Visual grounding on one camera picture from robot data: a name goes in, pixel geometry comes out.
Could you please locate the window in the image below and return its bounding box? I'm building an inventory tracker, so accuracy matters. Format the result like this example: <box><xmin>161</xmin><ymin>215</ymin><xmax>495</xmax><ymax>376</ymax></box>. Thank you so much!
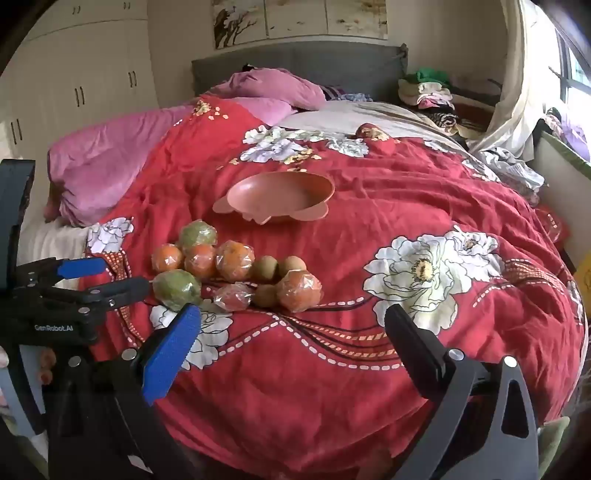
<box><xmin>554</xmin><ymin>28</ymin><xmax>591</xmax><ymax>116</ymax></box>

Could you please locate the dark striped pillow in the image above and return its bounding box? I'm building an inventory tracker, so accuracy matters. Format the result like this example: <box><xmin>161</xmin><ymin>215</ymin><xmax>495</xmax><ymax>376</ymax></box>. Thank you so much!
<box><xmin>323</xmin><ymin>85</ymin><xmax>375</xmax><ymax>103</ymax></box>

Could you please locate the beige blanket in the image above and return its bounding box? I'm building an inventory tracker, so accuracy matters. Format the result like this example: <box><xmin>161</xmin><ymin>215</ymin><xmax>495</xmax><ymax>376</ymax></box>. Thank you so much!
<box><xmin>277</xmin><ymin>100</ymin><xmax>467</xmax><ymax>153</ymax></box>

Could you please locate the wall painting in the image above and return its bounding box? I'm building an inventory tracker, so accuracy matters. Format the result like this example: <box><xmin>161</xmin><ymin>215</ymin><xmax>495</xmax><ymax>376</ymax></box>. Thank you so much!
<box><xmin>211</xmin><ymin>0</ymin><xmax>389</xmax><ymax>49</ymax></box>

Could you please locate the pink plastic bowl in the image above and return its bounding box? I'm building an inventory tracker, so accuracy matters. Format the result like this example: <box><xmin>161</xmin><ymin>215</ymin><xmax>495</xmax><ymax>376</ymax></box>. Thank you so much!
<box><xmin>212</xmin><ymin>172</ymin><xmax>335</xmax><ymax>226</ymax></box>

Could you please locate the round brown fruit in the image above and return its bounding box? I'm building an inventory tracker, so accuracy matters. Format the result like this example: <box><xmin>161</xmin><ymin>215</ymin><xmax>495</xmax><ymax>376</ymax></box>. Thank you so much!
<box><xmin>277</xmin><ymin>255</ymin><xmax>308</xmax><ymax>278</ymax></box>
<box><xmin>254</xmin><ymin>284</ymin><xmax>279</xmax><ymax>308</ymax></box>
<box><xmin>252</xmin><ymin>256</ymin><xmax>279</xmax><ymax>282</ymax></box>

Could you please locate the large green fruit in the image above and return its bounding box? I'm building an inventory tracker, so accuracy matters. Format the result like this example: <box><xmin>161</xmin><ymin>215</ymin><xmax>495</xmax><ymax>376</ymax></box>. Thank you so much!
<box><xmin>152</xmin><ymin>270</ymin><xmax>203</xmax><ymax>311</ymax></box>

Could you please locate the white crumpled cloth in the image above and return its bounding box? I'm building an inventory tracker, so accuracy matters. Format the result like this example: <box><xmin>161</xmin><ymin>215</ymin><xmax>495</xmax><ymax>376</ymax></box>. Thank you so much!
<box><xmin>471</xmin><ymin>148</ymin><xmax>546</xmax><ymax>195</ymax></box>

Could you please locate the red floral quilt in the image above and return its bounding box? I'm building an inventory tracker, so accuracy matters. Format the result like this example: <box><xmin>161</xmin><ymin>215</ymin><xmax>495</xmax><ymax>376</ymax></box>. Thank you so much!
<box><xmin>78</xmin><ymin>95</ymin><xmax>587</xmax><ymax>476</ymax></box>

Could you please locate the white wardrobe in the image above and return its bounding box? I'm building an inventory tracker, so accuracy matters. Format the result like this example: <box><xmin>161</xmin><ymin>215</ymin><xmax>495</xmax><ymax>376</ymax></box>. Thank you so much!
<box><xmin>0</xmin><ymin>0</ymin><xmax>160</xmax><ymax>162</ymax></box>

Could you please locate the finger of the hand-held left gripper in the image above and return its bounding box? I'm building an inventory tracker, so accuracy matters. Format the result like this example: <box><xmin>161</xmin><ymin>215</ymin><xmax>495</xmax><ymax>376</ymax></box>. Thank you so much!
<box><xmin>18</xmin><ymin>257</ymin><xmax>109</xmax><ymax>287</ymax></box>
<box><xmin>46</xmin><ymin>277</ymin><xmax>151</xmax><ymax>317</ymax></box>

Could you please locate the pile of folded clothes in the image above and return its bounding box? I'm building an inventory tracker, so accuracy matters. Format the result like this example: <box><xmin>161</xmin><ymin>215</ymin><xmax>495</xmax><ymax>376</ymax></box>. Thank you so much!
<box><xmin>398</xmin><ymin>67</ymin><xmax>458</xmax><ymax>127</ymax></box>

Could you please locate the person's left hand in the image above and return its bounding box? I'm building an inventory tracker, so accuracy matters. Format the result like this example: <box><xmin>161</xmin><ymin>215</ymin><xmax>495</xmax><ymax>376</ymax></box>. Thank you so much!
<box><xmin>36</xmin><ymin>349</ymin><xmax>57</xmax><ymax>385</ymax></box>

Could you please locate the white curtain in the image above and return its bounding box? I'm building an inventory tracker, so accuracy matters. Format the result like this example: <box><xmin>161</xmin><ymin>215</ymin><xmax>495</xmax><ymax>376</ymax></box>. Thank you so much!
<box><xmin>466</xmin><ymin>0</ymin><xmax>561</xmax><ymax>155</ymax></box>

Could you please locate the grey padded headboard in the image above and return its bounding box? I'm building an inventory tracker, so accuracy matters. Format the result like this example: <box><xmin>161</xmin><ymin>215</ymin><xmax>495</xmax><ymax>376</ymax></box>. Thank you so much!
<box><xmin>191</xmin><ymin>41</ymin><xmax>409</xmax><ymax>104</ymax></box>

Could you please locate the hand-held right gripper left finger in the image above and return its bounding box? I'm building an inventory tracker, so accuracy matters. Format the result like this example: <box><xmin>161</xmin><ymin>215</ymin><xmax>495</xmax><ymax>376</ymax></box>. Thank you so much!
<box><xmin>46</xmin><ymin>302</ymin><xmax>204</xmax><ymax>480</ymax></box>

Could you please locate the orange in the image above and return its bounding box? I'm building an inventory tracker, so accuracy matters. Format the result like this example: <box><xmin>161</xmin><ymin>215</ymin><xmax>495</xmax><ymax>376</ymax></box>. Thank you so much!
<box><xmin>216</xmin><ymin>240</ymin><xmax>256</xmax><ymax>282</ymax></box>
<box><xmin>151</xmin><ymin>244</ymin><xmax>184</xmax><ymax>274</ymax></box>
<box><xmin>184</xmin><ymin>244</ymin><xmax>218</xmax><ymax>280</ymax></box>
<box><xmin>276</xmin><ymin>270</ymin><xmax>322</xmax><ymax>312</ymax></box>

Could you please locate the yellow object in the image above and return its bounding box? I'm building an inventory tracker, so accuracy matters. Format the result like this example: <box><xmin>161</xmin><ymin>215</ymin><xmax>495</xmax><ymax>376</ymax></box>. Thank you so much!
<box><xmin>573</xmin><ymin>254</ymin><xmax>591</xmax><ymax>319</ymax></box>

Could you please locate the small green fruit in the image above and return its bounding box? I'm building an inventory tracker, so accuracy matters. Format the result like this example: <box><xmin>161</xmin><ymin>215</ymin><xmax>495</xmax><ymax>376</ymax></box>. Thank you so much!
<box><xmin>178</xmin><ymin>220</ymin><xmax>219</xmax><ymax>252</ymax></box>

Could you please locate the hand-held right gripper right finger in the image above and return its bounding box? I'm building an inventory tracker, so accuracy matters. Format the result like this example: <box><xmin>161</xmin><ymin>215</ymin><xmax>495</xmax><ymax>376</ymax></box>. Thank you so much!
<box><xmin>384</xmin><ymin>304</ymin><xmax>541</xmax><ymax>480</ymax></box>

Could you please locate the small red fruit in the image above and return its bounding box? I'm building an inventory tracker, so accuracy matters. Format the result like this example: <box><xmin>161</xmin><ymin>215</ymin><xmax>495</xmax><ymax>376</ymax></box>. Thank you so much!
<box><xmin>213</xmin><ymin>282</ymin><xmax>253</xmax><ymax>312</ymax></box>

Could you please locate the pink blanket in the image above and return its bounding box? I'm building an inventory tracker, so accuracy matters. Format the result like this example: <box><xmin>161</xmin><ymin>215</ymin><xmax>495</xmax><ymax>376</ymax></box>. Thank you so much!
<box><xmin>44</xmin><ymin>68</ymin><xmax>326</xmax><ymax>227</ymax></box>

